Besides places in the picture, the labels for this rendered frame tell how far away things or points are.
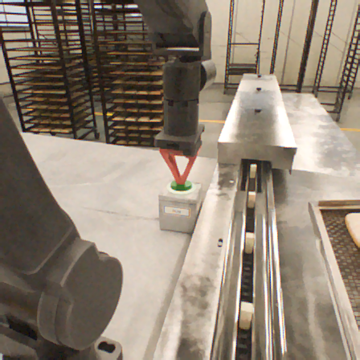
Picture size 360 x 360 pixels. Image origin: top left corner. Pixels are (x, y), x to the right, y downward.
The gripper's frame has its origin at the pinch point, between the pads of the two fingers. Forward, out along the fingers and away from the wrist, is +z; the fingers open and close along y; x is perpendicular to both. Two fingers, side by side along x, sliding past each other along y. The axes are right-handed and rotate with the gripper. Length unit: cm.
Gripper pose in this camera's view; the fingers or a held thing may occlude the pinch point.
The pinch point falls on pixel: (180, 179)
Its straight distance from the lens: 54.4
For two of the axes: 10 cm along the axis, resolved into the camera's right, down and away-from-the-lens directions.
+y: -2.4, 4.5, -8.6
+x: 9.7, 1.1, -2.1
